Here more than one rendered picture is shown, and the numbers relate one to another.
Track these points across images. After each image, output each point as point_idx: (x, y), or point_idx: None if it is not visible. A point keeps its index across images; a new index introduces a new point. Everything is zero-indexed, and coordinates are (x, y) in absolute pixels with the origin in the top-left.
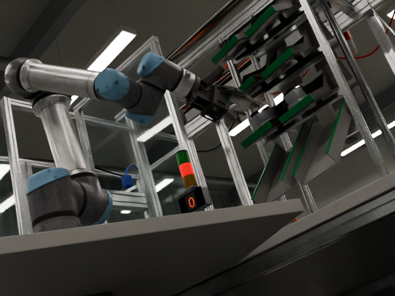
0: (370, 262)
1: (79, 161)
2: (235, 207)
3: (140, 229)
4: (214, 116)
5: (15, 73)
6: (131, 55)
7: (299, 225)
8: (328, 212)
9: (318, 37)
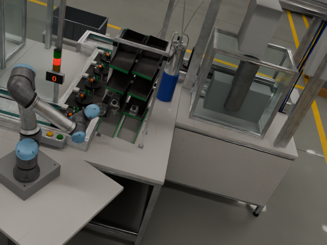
0: None
1: (35, 124)
2: (109, 201)
3: (87, 222)
4: None
5: (24, 105)
6: None
7: (113, 169)
8: (125, 173)
9: (157, 84)
